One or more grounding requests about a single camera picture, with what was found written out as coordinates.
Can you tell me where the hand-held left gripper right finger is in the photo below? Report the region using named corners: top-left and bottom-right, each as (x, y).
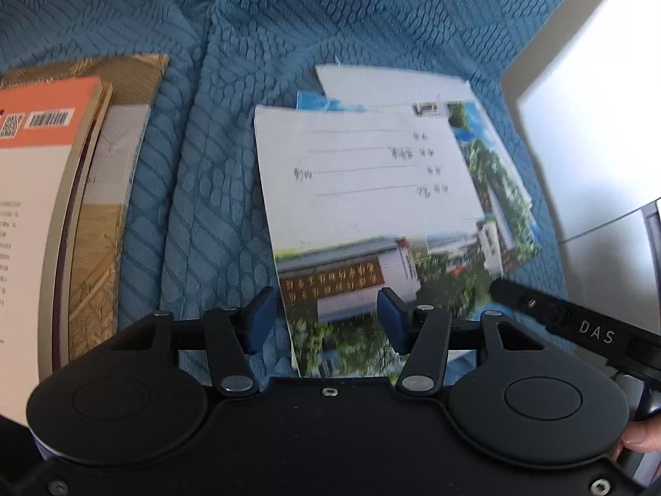
top-left (376, 288), bottom-right (559, 398)

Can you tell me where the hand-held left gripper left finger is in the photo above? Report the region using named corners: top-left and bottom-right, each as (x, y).
top-left (108, 286), bottom-right (278, 398)

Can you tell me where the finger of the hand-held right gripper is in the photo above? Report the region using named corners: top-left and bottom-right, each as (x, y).
top-left (488, 278), bottom-right (566, 334)

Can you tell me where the tan painting cover book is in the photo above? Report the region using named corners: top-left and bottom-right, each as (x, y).
top-left (0, 53), bottom-right (170, 365)

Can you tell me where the orange and white book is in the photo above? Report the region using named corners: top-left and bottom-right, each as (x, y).
top-left (0, 76), bottom-right (114, 427)

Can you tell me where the person's right hand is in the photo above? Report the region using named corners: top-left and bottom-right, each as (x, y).
top-left (621, 417), bottom-right (661, 453)

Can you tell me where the blue textured cloth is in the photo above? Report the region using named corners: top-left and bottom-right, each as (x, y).
top-left (0, 0), bottom-right (594, 383)

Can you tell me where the white cabinet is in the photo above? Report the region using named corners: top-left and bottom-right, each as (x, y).
top-left (500, 0), bottom-right (661, 321)

